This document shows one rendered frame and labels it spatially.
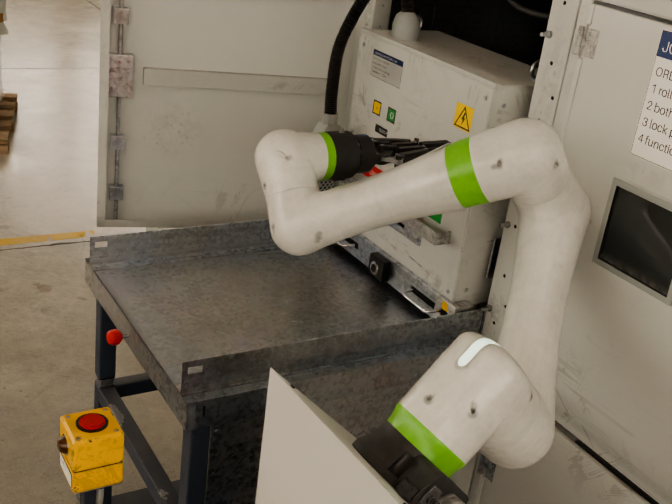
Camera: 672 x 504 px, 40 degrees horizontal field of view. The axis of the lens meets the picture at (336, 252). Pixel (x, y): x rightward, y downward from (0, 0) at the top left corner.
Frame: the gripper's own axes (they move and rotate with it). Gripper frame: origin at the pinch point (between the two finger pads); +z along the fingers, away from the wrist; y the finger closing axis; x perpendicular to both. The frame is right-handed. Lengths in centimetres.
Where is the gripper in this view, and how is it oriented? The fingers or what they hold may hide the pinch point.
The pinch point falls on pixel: (434, 148)
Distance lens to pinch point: 188.9
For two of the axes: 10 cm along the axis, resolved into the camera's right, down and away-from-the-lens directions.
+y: 5.0, 4.1, -7.6
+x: 1.2, -9.1, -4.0
